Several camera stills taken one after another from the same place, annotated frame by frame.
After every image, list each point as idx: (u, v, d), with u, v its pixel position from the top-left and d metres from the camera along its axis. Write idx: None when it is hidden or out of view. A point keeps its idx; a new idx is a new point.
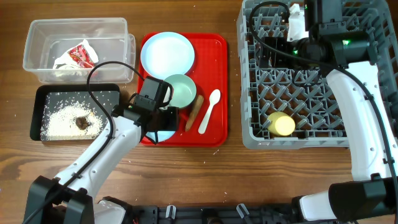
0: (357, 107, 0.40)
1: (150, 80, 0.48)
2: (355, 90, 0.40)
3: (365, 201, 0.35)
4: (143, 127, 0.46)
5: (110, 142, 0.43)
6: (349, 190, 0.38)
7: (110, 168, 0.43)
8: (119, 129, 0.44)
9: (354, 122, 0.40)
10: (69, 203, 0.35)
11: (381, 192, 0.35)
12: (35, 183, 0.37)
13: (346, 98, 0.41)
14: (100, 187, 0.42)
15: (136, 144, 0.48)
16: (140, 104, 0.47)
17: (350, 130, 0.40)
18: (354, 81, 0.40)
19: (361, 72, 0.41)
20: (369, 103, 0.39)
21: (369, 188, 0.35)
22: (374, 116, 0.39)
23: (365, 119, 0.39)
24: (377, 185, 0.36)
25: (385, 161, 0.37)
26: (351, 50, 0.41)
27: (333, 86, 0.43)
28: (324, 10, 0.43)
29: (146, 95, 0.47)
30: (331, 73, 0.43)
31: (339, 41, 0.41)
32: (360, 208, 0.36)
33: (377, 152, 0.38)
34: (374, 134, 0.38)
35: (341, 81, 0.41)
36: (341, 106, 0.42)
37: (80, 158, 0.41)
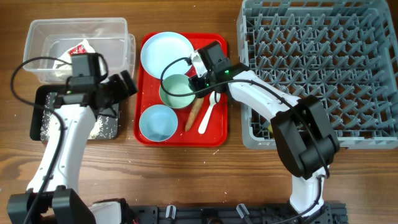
0: (248, 93, 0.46)
1: (78, 56, 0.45)
2: (243, 85, 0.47)
3: (284, 133, 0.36)
4: (92, 106, 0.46)
5: (65, 134, 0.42)
6: (278, 141, 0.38)
7: (78, 156, 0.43)
8: (68, 118, 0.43)
9: (256, 106, 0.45)
10: (53, 202, 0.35)
11: (286, 119, 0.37)
12: (10, 202, 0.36)
13: (243, 94, 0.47)
14: (77, 177, 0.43)
15: (94, 122, 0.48)
16: (78, 85, 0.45)
17: (259, 110, 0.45)
18: (238, 81, 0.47)
19: (245, 77, 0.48)
20: (254, 84, 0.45)
21: (277, 121, 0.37)
22: (261, 88, 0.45)
23: (255, 94, 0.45)
24: (281, 116, 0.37)
25: (280, 101, 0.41)
26: (234, 73, 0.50)
27: (240, 98, 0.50)
28: (211, 55, 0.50)
29: (80, 73, 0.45)
30: (232, 94, 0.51)
31: (223, 76, 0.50)
32: (292, 144, 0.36)
33: (273, 104, 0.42)
34: (265, 96, 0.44)
35: (234, 88, 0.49)
36: (247, 102, 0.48)
37: (44, 161, 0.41)
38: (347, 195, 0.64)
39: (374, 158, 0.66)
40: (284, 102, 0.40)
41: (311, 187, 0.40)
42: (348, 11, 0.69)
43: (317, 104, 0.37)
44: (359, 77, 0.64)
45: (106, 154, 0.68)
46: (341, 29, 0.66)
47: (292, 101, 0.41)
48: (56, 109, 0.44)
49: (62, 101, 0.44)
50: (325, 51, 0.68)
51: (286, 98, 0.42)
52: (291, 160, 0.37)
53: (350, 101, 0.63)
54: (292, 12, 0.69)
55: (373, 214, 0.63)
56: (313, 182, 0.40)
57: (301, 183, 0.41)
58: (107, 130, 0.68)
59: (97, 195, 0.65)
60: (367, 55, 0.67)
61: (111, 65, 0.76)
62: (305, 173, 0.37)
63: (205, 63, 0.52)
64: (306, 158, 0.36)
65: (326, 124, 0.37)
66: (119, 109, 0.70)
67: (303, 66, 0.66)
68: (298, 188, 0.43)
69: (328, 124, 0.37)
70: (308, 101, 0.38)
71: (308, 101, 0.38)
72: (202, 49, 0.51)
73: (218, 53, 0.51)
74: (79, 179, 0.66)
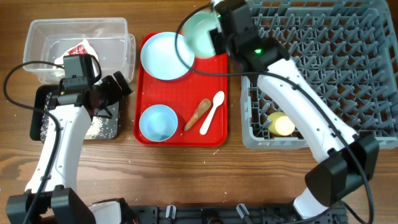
0: (289, 99, 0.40)
1: (69, 58, 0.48)
2: (282, 86, 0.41)
3: (334, 178, 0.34)
4: (87, 105, 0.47)
5: (61, 134, 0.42)
6: (318, 176, 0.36)
7: (76, 155, 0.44)
8: (63, 119, 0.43)
9: (295, 116, 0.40)
10: (51, 201, 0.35)
11: (342, 165, 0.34)
12: (9, 203, 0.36)
13: (280, 96, 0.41)
14: (76, 176, 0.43)
15: (89, 122, 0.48)
16: (71, 86, 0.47)
17: (298, 124, 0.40)
18: (277, 78, 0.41)
19: (284, 71, 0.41)
20: (298, 90, 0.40)
21: (332, 166, 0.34)
22: (308, 101, 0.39)
23: (301, 106, 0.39)
24: (335, 159, 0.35)
25: (334, 134, 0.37)
26: (265, 57, 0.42)
27: (270, 93, 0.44)
28: (236, 21, 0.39)
29: (73, 75, 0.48)
30: (261, 84, 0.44)
31: (251, 55, 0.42)
32: (336, 187, 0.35)
33: (324, 131, 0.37)
34: (314, 115, 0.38)
35: (267, 83, 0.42)
36: (283, 106, 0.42)
37: (41, 162, 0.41)
38: (347, 195, 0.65)
39: None
40: (339, 137, 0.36)
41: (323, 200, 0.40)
42: (348, 11, 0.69)
43: (374, 147, 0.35)
44: (359, 77, 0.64)
45: (106, 153, 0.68)
46: (341, 29, 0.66)
47: (347, 135, 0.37)
48: (51, 111, 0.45)
49: (56, 102, 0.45)
50: (325, 51, 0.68)
51: (341, 130, 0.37)
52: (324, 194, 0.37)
53: (350, 101, 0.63)
54: (292, 12, 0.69)
55: (373, 214, 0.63)
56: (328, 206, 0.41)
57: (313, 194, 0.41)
58: (107, 130, 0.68)
59: (97, 195, 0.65)
60: (367, 55, 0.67)
61: (111, 65, 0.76)
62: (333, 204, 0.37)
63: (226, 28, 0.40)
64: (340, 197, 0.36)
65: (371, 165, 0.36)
66: (119, 109, 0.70)
67: (303, 66, 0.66)
68: (308, 194, 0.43)
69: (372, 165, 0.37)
70: (362, 142, 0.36)
71: (364, 142, 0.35)
72: (225, 10, 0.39)
73: (245, 19, 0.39)
74: (79, 179, 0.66)
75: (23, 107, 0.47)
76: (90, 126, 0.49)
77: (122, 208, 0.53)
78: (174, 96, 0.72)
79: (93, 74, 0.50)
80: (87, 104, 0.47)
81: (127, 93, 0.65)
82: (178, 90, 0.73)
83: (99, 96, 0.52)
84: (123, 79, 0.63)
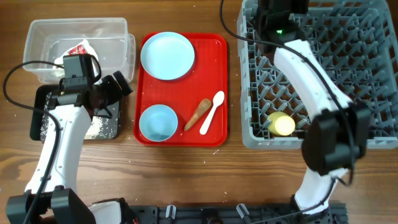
0: (296, 70, 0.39)
1: (69, 58, 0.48)
2: (293, 58, 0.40)
3: (324, 133, 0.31)
4: (86, 105, 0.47)
5: (61, 134, 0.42)
6: (311, 135, 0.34)
7: (76, 155, 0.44)
8: (63, 119, 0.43)
9: (300, 87, 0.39)
10: (51, 201, 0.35)
11: (333, 121, 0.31)
12: (9, 204, 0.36)
13: (290, 70, 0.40)
14: (75, 177, 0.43)
15: (89, 122, 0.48)
16: (71, 86, 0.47)
17: (301, 95, 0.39)
18: (290, 51, 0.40)
19: (298, 48, 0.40)
20: (307, 63, 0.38)
21: (320, 117, 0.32)
22: (313, 71, 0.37)
23: (306, 76, 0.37)
24: (326, 115, 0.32)
25: (331, 98, 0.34)
26: (285, 37, 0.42)
27: (283, 70, 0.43)
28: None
29: (73, 75, 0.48)
30: (277, 62, 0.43)
31: (272, 35, 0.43)
32: (324, 145, 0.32)
33: (322, 96, 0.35)
34: (316, 83, 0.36)
35: (281, 56, 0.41)
36: (292, 79, 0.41)
37: (40, 162, 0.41)
38: (347, 195, 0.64)
39: (374, 158, 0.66)
40: (335, 101, 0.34)
41: (323, 186, 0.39)
42: (349, 11, 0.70)
43: (370, 112, 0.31)
44: (359, 78, 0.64)
45: (106, 154, 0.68)
46: (341, 29, 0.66)
47: (344, 101, 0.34)
48: (51, 111, 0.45)
49: (56, 102, 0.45)
50: (325, 51, 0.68)
51: (337, 96, 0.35)
52: (316, 156, 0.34)
53: (350, 101, 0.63)
54: None
55: (373, 214, 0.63)
56: (326, 183, 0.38)
57: (313, 180, 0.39)
58: (107, 130, 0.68)
59: (97, 195, 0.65)
60: (367, 55, 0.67)
61: (111, 65, 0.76)
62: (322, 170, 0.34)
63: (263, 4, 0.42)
64: (331, 162, 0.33)
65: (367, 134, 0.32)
66: (119, 109, 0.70)
67: None
68: (307, 184, 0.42)
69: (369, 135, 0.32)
70: (360, 107, 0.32)
71: (359, 106, 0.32)
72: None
73: (284, 1, 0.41)
74: (79, 179, 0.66)
75: (24, 107, 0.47)
76: (90, 125, 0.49)
77: (122, 208, 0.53)
78: (174, 97, 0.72)
79: (93, 74, 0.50)
80: (86, 104, 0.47)
81: (127, 93, 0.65)
82: (178, 90, 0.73)
83: (99, 96, 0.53)
84: (122, 78, 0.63)
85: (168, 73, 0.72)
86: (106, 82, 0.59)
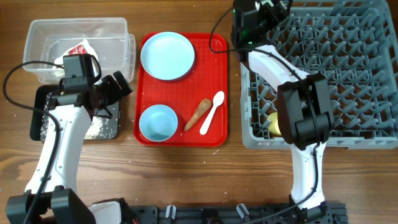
0: (265, 63, 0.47)
1: (69, 58, 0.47)
2: (261, 56, 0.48)
3: (287, 98, 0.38)
4: (86, 105, 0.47)
5: (61, 134, 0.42)
6: (280, 107, 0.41)
7: (76, 155, 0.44)
8: (63, 119, 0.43)
9: (269, 76, 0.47)
10: (51, 202, 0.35)
11: (293, 89, 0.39)
12: (9, 203, 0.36)
13: (260, 65, 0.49)
14: (75, 176, 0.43)
15: (90, 122, 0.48)
16: (70, 87, 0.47)
17: (272, 83, 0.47)
18: (258, 51, 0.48)
19: (265, 49, 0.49)
20: (272, 56, 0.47)
21: (283, 88, 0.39)
22: (276, 60, 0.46)
23: (272, 65, 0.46)
24: (287, 85, 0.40)
25: (291, 74, 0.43)
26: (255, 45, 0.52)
27: (257, 69, 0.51)
28: (245, 19, 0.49)
29: (73, 75, 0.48)
30: (250, 64, 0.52)
31: (245, 45, 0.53)
32: (291, 111, 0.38)
33: (285, 76, 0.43)
34: (278, 67, 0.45)
35: (253, 57, 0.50)
36: (263, 73, 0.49)
37: (41, 162, 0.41)
38: (347, 195, 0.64)
39: (374, 158, 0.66)
40: (295, 76, 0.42)
41: (307, 163, 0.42)
42: (349, 11, 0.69)
43: (323, 81, 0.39)
44: (359, 77, 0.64)
45: (106, 154, 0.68)
46: (341, 29, 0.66)
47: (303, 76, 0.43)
48: (51, 111, 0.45)
49: (56, 102, 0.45)
50: (325, 51, 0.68)
51: (298, 73, 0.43)
52: (287, 126, 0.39)
53: (349, 101, 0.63)
54: (291, 12, 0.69)
55: (373, 214, 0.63)
56: (309, 159, 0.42)
57: (298, 161, 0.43)
58: (107, 130, 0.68)
59: (97, 195, 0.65)
60: (367, 55, 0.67)
61: (111, 65, 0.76)
62: (296, 138, 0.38)
63: (237, 22, 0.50)
64: (300, 126, 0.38)
65: (326, 100, 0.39)
66: (119, 109, 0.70)
67: (303, 66, 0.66)
68: (296, 173, 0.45)
69: (329, 101, 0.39)
70: (314, 78, 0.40)
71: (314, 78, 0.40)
72: (240, 9, 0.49)
73: (254, 20, 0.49)
74: (79, 179, 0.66)
75: (23, 107, 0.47)
76: (90, 126, 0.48)
77: (122, 208, 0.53)
78: (174, 97, 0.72)
79: (93, 74, 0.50)
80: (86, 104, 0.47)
81: (127, 93, 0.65)
82: (178, 90, 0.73)
83: (98, 96, 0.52)
84: (122, 79, 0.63)
85: (171, 74, 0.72)
86: (107, 82, 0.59)
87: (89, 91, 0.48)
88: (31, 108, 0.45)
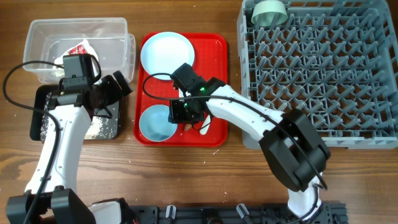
0: (229, 111, 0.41)
1: (69, 58, 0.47)
2: (222, 104, 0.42)
3: (275, 152, 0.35)
4: (86, 105, 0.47)
5: (60, 134, 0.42)
6: (270, 160, 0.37)
7: (76, 156, 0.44)
8: (63, 119, 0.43)
9: (241, 125, 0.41)
10: (51, 202, 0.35)
11: (277, 139, 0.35)
12: (9, 204, 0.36)
13: (224, 113, 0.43)
14: (75, 177, 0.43)
15: (89, 123, 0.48)
16: (69, 87, 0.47)
17: (244, 128, 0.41)
18: (217, 99, 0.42)
19: (222, 93, 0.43)
20: (234, 101, 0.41)
21: (267, 142, 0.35)
22: (244, 106, 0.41)
23: (238, 111, 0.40)
24: (269, 135, 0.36)
25: (265, 119, 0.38)
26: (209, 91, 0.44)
27: (220, 116, 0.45)
28: (183, 78, 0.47)
29: (73, 75, 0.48)
30: (214, 112, 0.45)
31: (198, 93, 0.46)
32: (284, 162, 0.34)
33: (259, 121, 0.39)
34: (248, 114, 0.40)
35: (212, 106, 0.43)
36: (230, 119, 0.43)
37: (41, 162, 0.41)
38: (347, 195, 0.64)
39: (374, 158, 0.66)
40: (269, 121, 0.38)
41: (309, 196, 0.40)
42: (348, 11, 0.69)
43: (301, 116, 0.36)
44: (359, 78, 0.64)
45: (106, 154, 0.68)
46: (341, 29, 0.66)
47: (277, 117, 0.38)
48: (51, 111, 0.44)
49: (56, 102, 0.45)
50: (325, 51, 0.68)
51: (270, 114, 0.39)
52: (285, 177, 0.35)
53: (350, 101, 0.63)
54: (291, 12, 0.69)
55: (372, 214, 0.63)
56: (310, 191, 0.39)
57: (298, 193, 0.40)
58: (107, 130, 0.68)
59: (97, 195, 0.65)
60: (367, 55, 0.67)
61: (111, 65, 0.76)
62: (300, 186, 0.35)
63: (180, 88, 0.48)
64: (300, 174, 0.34)
65: (313, 134, 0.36)
66: (119, 109, 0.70)
67: (303, 66, 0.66)
68: (295, 195, 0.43)
69: (316, 134, 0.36)
70: (293, 116, 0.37)
71: (292, 115, 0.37)
72: (176, 76, 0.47)
73: (190, 74, 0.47)
74: (80, 179, 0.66)
75: (23, 107, 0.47)
76: (90, 126, 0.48)
77: (122, 208, 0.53)
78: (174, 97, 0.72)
79: (93, 74, 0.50)
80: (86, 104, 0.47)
81: (127, 93, 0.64)
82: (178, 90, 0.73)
83: (98, 96, 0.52)
84: (122, 78, 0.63)
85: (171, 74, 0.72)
86: (106, 82, 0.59)
87: (89, 91, 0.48)
88: (31, 108, 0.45)
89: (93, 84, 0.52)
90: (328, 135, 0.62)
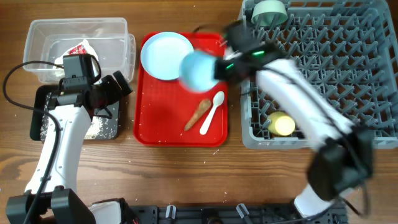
0: (285, 93, 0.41)
1: (69, 58, 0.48)
2: (280, 81, 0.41)
3: (329, 162, 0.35)
4: (86, 105, 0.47)
5: (60, 134, 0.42)
6: (322, 168, 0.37)
7: (76, 156, 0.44)
8: (63, 119, 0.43)
9: (290, 106, 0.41)
10: (51, 202, 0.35)
11: (337, 152, 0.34)
12: (9, 204, 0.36)
13: (275, 88, 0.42)
14: (75, 177, 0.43)
15: (90, 123, 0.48)
16: (69, 87, 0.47)
17: (296, 117, 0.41)
18: (273, 73, 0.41)
19: (282, 68, 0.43)
20: (295, 84, 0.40)
21: (325, 150, 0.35)
22: (302, 93, 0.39)
23: (298, 98, 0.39)
24: (333, 147, 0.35)
25: (326, 122, 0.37)
26: (266, 58, 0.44)
27: (265, 87, 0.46)
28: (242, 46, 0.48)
29: (73, 75, 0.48)
30: (260, 83, 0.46)
31: (255, 58, 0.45)
32: (333, 171, 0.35)
33: (319, 121, 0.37)
34: (310, 104, 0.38)
35: (267, 78, 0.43)
36: (277, 96, 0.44)
37: (41, 162, 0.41)
38: None
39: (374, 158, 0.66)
40: (336, 127, 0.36)
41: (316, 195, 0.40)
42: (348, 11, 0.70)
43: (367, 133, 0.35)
44: (359, 77, 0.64)
45: (106, 154, 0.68)
46: (341, 30, 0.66)
47: (342, 125, 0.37)
48: (51, 111, 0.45)
49: (56, 102, 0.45)
50: (325, 51, 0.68)
51: (337, 121, 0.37)
52: (326, 183, 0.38)
53: (350, 101, 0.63)
54: (292, 12, 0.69)
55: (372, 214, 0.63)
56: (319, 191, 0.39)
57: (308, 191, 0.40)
58: (107, 130, 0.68)
59: (97, 195, 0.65)
60: (367, 55, 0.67)
61: (111, 65, 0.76)
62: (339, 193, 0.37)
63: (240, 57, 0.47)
64: (339, 185, 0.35)
65: (362, 152, 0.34)
66: (119, 109, 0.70)
67: (303, 66, 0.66)
68: None
69: (369, 151, 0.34)
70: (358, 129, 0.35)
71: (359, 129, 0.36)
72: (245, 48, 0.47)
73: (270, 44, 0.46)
74: (80, 179, 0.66)
75: (24, 108, 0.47)
76: (90, 126, 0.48)
77: (122, 208, 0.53)
78: (174, 97, 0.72)
79: (93, 74, 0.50)
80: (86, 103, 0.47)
81: (127, 93, 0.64)
82: (178, 91, 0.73)
83: (98, 96, 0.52)
84: (122, 78, 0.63)
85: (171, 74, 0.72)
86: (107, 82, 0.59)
87: (89, 91, 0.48)
88: (31, 109, 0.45)
89: (93, 84, 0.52)
90: None
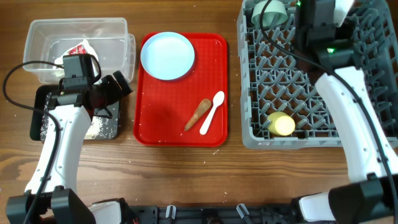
0: (347, 115, 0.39)
1: (69, 58, 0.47)
2: (343, 94, 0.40)
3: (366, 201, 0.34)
4: (86, 105, 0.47)
5: (60, 134, 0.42)
6: (346, 195, 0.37)
7: (76, 156, 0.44)
8: (63, 119, 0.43)
9: (343, 130, 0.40)
10: (51, 202, 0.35)
11: (376, 190, 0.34)
12: (9, 204, 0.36)
13: (335, 102, 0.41)
14: (75, 177, 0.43)
15: (90, 123, 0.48)
16: (69, 87, 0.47)
17: (344, 139, 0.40)
18: (342, 85, 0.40)
19: (353, 79, 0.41)
20: (359, 104, 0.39)
21: (367, 187, 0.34)
22: (364, 117, 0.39)
23: (357, 122, 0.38)
24: (372, 184, 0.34)
25: (379, 160, 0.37)
26: (337, 58, 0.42)
27: (322, 92, 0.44)
28: (317, 12, 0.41)
29: (73, 75, 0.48)
30: (317, 83, 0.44)
31: (324, 51, 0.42)
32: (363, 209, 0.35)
33: (372, 152, 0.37)
34: (365, 133, 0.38)
35: (329, 86, 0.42)
36: (331, 110, 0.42)
37: (41, 162, 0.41)
38: None
39: None
40: (384, 165, 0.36)
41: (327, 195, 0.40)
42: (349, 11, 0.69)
43: None
44: None
45: (106, 154, 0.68)
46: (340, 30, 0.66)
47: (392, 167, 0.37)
48: (51, 111, 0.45)
49: (56, 102, 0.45)
50: None
51: (388, 159, 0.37)
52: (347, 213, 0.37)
53: None
54: None
55: None
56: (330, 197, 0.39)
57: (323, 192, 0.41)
58: (107, 130, 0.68)
59: (97, 195, 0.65)
60: (367, 55, 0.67)
61: (111, 65, 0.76)
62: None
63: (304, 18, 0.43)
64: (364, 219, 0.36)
65: None
66: (119, 109, 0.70)
67: None
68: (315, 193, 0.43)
69: None
70: None
71: None
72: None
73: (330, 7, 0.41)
74: (80, 179, 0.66)
75: (23, 107, 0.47)
76: (90, 126, 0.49)
77: (122, 208, 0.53)
78: (174, 96, 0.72)
79: (93, 74, 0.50)
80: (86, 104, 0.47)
81: (128, 93, 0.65)
82: (178, 91, 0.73)
83: (98, 96, 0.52)
84: (122, 78, 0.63)
85: (171, 74, 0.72)
86: (107, 82, 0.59)
87: (89, 91, 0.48)
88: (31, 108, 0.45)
89: (93, 84, 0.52)
90: (328, 136, 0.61)
